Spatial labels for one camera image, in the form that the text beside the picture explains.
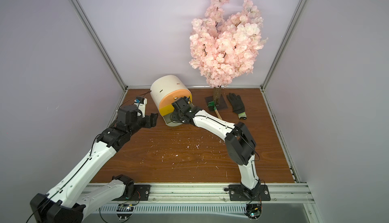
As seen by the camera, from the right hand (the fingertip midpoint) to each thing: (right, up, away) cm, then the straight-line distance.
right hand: (174, 113), depth 87 cm
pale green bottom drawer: (-3, -5, +2) cm, 7 cm away
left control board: (-22, -47, -15) cm, 53 cm away
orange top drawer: (-2, +9, -3) cm, 10 cm away
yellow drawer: (-5, +2, +3) cm, 6 cm away
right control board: (+41, -45, -17) cm, 63 cm away
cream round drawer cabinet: (-5, +14, 0) cm, 15 cm away
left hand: (-9, +2, -10) cm, 14 cm away
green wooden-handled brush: (+24, +5, +17) cm, 30 cm away
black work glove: (+43, +4, +22) cm, 49 cm away
